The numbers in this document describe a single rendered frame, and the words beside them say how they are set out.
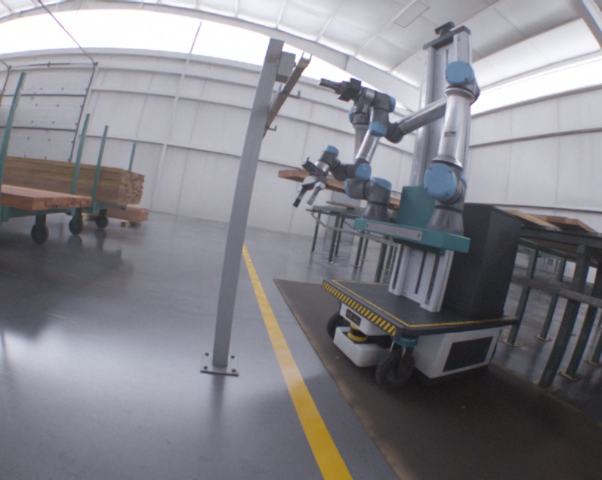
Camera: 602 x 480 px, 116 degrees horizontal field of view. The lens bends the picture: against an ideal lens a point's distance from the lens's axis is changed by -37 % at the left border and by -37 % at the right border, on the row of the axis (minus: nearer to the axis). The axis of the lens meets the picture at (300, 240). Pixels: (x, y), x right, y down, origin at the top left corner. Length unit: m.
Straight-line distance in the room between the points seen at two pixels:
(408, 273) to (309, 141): 8.64
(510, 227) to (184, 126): 9.23
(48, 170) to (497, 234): 4.16
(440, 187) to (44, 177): 3.88
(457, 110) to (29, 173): 4.14
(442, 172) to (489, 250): 0.55
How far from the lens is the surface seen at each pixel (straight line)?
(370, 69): 11.56
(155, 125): 10.00
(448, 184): 1.02
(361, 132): 1.65
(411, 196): 1.51
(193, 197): 9.43
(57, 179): 3.88
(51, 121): 11.65
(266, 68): 1.17
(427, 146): 1.63
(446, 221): 1.15
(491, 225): 1.42
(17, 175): 4.29
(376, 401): 1.20
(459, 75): 1.16
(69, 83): 11.77
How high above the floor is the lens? 0.64
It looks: 5 degrees down
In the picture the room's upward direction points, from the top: 10 degrees clockwise
